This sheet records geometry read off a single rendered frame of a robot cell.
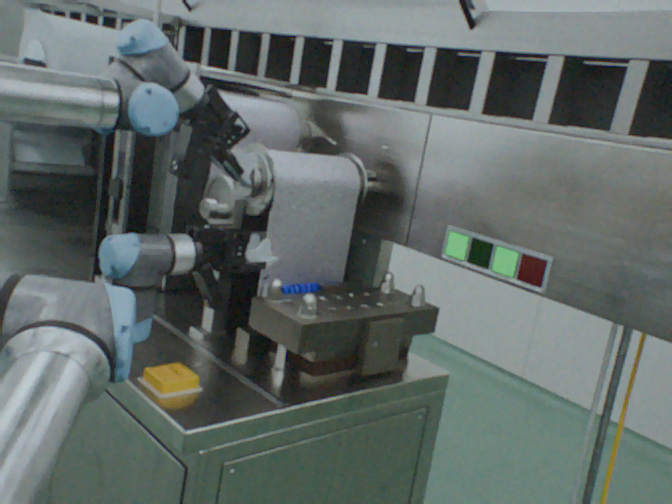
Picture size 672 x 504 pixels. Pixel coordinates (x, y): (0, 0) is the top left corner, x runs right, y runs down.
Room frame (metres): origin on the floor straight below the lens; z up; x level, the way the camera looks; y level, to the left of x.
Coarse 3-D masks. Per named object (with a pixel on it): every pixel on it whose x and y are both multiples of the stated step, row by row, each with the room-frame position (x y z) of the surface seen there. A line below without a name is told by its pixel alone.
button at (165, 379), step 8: (152, 368) 1.14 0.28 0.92; (160, 368) 1.15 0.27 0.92; (168, 368) 1.16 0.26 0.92; (176, 368) 1.16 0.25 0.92; (184, 368) 1.17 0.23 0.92; (144, 376) 1.14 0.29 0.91; (152, 376) 1.12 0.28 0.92; (160, 376) 1.12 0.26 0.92; (168, 376) 1.12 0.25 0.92; (176, 376) 1.13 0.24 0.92; (184, 376) 1.13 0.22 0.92; (192, 376) 1.14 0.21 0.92; (152, 384) 1.12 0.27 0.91; (160, 384) 1.10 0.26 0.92; (168, 384) 1.10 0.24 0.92; (176, 384) 1.11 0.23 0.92; (184, 384) 1.12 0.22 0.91; (192, 384) 1.13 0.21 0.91; (160, 392) 1.10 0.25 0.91; (168, 392) 1.10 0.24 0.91
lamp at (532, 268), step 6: (522, 258) 1.31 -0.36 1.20; (528, 258) 1.30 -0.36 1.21; (534, 258) 1.29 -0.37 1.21; (522, 264) 1.31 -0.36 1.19; (528, 264) 1.30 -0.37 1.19; (534, 264) 1.29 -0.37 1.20; (540, 264) 1.28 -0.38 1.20; (522, 270) 1.31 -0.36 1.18; (528, 270) 1.30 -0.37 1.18; (534, 270) 1.29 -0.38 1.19; (540, 270) 1.28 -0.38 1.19; (522, 276) 1.31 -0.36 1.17; (528, 276) 1.30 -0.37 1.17; (534, 276) 1.29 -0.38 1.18; (540, 276) 1.28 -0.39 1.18; (528, 282) 1.30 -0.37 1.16; (534, 282) 1.29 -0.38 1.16; (540, 282) 1.28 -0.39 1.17
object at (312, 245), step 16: (272, 208) 1.38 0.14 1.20; (288, 208) 1.41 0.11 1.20; (272, 224) 1.38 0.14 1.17; (288, 224) 1.41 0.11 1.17; (304, 224) 1.44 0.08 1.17; (320, 224) 1.47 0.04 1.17; (336, 224) 1.51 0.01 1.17; (352, 224) 1.54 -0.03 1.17; (272, 240) 1.39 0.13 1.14; (288, 240) 1.42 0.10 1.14; (304, 240) 1.45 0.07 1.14; (320, 240) 1.48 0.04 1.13; (336, 240) 1.51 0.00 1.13; (272, 256) 1.39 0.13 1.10; (288, 256) 1.42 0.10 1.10; (304, 256) 1.45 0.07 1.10; (320, 256) 1.48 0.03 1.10; (336, 256) 1.52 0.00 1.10; (272, 272) 1.40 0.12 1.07; (288, 272) 1.43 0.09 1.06; (304, 272) 1.46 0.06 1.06; (320, 272) 1.49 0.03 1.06; (336, 272) 1.52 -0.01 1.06
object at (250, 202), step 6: (258, 156) 1.40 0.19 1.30; (258, 162) 1.40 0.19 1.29; (264, 162) 1.39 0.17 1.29; (264, 168) 1.39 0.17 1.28; (264, 174) 1.38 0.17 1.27; (264, 180) 1.38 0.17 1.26; (264, 186) 1.38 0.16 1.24; (264, 192) 1.38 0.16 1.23; (246, 198) 1.42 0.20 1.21; (252, 198) 1.41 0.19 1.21; (258, 198) 1.39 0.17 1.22; (246, 204) 1.42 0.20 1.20; (252, 204) 1.40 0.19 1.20; (258, 204) 1.39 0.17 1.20; (270, 204) 1.41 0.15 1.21
